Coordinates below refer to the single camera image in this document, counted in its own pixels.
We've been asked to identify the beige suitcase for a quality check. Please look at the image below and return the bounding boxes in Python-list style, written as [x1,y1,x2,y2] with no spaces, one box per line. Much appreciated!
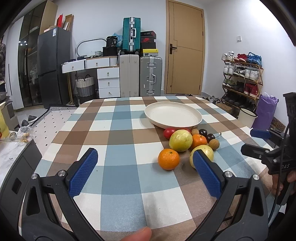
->
[119,54,139,97]

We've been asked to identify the large yellow-green fruit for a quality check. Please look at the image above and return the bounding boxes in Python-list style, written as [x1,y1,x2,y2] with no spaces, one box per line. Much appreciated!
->
[169,130,193,152]

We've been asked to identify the dark cherry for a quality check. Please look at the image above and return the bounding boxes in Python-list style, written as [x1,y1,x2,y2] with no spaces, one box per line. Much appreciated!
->
[199,129,208,137]
[206,133,216,143]

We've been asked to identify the teal suitcase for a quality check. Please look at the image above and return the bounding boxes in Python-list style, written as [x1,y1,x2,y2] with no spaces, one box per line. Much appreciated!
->
[122,17,141,54]

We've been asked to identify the checkered tablecloth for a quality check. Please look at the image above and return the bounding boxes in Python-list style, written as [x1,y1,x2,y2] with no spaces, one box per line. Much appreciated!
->
[32,96,273,240]

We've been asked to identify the white drawer desk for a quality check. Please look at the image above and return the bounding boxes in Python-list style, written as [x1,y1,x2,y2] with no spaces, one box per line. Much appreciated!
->
[61,56,120,98]

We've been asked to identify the dark glass cabinet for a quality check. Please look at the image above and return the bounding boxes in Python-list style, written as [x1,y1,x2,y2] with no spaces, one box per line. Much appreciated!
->
[18,1,58,107]

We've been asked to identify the cream round plate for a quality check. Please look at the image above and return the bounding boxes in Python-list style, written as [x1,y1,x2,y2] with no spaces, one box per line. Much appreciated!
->
[144,101,203,129]

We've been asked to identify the oval mirror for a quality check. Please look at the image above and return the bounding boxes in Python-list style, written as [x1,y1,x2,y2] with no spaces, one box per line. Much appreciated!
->
[75,38,107,57]

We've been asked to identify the orange mandarin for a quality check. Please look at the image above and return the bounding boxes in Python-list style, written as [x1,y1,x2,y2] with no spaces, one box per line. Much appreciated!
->
[158,149,180,171]
[190,134,207,150]

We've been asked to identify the black refrigerator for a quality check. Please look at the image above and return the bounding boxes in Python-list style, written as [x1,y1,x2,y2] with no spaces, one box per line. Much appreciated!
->
[37,27,71,108]

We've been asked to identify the stacked shoe boxes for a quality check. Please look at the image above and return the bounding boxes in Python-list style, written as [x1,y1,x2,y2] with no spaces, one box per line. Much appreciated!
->
[140,31,159,56]

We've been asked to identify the white bucket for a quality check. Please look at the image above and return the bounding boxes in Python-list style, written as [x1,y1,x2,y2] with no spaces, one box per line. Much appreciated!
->
[238,108,257,128]

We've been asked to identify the wooden shoe rack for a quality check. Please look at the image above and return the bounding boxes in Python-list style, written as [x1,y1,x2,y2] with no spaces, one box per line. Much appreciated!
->
[221,51,264,111]

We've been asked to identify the left hand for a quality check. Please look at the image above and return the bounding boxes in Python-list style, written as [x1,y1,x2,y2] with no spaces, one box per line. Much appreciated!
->
[120,227,152,241]

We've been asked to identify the yellow plastic bag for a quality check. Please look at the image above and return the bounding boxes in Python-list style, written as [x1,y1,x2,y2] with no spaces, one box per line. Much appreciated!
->
[0,110,10,139]

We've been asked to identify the brown longan fruit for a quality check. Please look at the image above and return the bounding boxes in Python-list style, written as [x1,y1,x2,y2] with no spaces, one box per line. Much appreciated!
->
[191,128,200,135]
[208,138,220,150]

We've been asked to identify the woven laundry basket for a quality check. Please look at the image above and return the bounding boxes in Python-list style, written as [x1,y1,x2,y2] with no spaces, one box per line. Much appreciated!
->
[75,74,95,104]

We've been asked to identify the silver aluminium suitcase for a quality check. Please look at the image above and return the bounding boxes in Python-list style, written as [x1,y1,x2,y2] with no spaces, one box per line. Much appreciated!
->
[139,56,163,96]

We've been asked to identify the purple bag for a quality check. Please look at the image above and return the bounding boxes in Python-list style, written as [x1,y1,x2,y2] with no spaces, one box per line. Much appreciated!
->
[252,92,279,131]

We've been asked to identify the wooden door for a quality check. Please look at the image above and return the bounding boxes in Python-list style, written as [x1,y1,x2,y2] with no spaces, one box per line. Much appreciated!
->
[164,1,205,94]

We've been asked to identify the right hand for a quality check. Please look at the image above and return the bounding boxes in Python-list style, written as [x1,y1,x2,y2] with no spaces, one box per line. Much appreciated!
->
[271,171,296,196]

